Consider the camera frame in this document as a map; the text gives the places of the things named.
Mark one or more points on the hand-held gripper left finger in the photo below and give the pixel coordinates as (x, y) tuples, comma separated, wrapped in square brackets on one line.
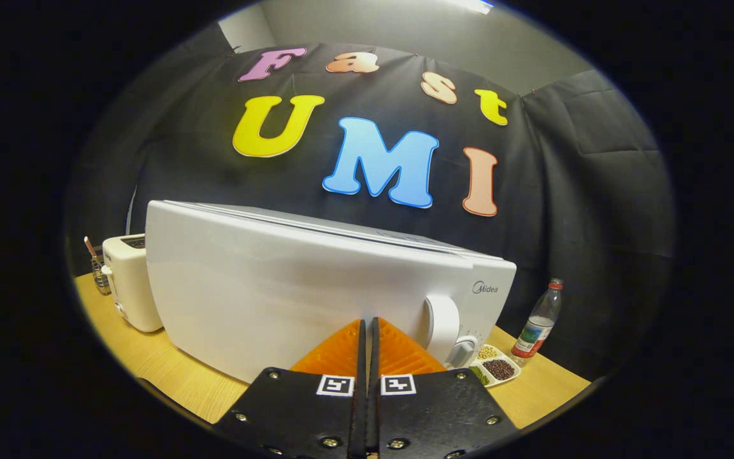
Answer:
[(359, 421)]

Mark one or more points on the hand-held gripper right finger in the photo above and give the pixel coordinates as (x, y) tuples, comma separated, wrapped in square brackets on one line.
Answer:
[(377, 421)]

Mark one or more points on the white toaster oven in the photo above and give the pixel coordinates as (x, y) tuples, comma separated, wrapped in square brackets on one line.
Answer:
[(278, 287)]

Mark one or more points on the cream bread toaster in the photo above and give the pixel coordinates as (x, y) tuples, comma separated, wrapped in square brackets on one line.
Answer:
[(131, 287)]

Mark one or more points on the divided dish of beans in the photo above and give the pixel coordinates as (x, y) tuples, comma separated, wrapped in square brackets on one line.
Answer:
[(499, 368)]

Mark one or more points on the clear plastic water bottle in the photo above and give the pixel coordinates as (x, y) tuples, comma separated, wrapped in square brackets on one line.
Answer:
[(536, 331)]

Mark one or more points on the thin stick utensil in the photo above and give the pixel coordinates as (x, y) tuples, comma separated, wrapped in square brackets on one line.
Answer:
[(89, 245)]

